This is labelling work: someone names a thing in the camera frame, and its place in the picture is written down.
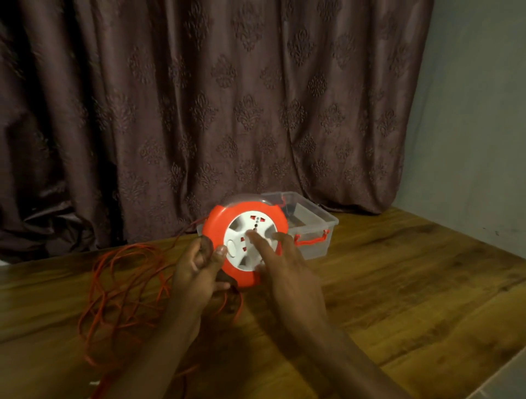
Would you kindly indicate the person's left thumb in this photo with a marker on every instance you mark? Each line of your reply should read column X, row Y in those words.
column 219, row 259

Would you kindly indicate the person's left hand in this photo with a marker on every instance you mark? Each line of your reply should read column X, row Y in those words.
column 196, row 279

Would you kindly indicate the person's left forearm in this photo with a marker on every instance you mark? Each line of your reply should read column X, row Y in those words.
column 148, row 357

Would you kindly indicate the clear plastic storage box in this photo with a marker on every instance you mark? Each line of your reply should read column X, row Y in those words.
column 312, row 230

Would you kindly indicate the person's right hand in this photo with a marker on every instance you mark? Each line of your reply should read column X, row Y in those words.
column 291, row 279

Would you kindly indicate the brown patterned curtain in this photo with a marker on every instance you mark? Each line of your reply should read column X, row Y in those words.
column 197, row 115

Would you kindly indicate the person's right middle finger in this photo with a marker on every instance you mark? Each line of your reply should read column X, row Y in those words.
column 284, row 244

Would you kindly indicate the person's right forearm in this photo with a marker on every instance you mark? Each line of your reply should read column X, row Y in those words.
column 349, row 361

